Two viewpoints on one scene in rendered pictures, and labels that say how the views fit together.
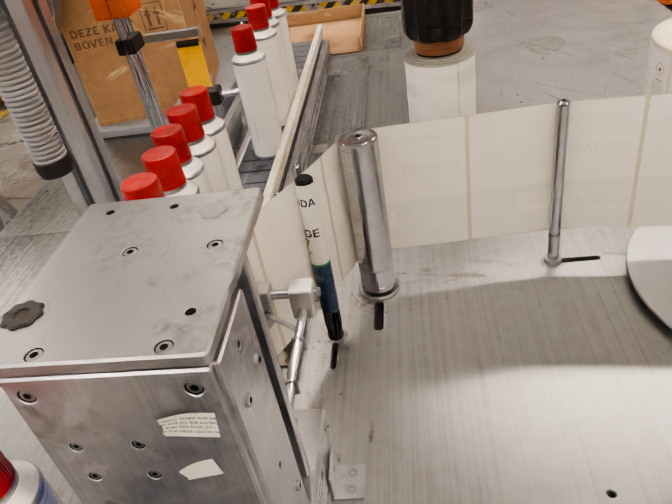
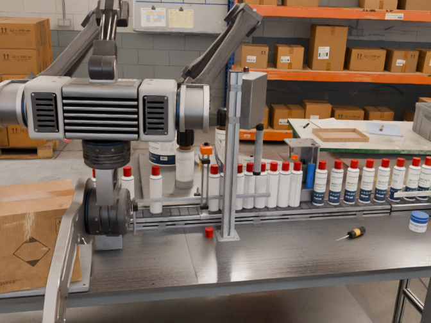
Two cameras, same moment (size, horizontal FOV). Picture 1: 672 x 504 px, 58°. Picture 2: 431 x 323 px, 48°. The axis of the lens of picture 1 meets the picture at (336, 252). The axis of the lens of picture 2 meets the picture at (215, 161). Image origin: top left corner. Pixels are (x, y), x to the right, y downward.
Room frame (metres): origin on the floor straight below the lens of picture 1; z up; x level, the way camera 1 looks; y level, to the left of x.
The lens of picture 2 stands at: (1.38, 1.87, 1.78)
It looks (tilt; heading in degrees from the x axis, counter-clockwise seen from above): 20 degrees down; 248
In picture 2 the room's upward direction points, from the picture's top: 2 degrees clockwise
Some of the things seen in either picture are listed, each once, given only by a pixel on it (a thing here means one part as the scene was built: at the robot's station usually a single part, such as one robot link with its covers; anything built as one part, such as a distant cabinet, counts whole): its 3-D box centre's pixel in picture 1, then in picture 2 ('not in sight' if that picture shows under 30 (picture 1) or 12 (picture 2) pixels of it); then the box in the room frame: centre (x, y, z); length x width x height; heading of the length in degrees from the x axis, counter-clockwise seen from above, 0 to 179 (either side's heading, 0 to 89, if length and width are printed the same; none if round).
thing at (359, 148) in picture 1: (369, 219); not in sight; (0.52, -0.04, 0.97); 0.05 x 0.05 x 0.19
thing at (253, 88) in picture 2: not in sight; (246, 99); (0.60, 0.22, 1.38); 0.17 x 0.10 x 0.19; 45
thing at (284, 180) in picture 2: not in sight; (283, 184); (0.38, 0.18, 0.98); 0.05 x 0.05 x 0.20
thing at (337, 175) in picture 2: not in sight; (336, 182); (0.14, 0.22, 0.98); 0.05 x 0.05 x 0.20
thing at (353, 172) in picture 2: not in sight; (351, 181); (0.07, 0.24, 0.98); 0.05 x 0.05 x 0.20
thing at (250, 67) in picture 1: (256, 93); (156, 189); (0.92, 0.08, 0.98); 0.05 x 0.05 x 0.20
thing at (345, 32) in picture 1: (315, 32); not in sight; (1.68, -0.05, 0.85); 0.30 x 0.26 x 0.04; 170
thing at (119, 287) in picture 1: (137, 268); (301, 142); (0.26, 0.10, 1.14); 0.14 x 0.11 x 0.01; 170
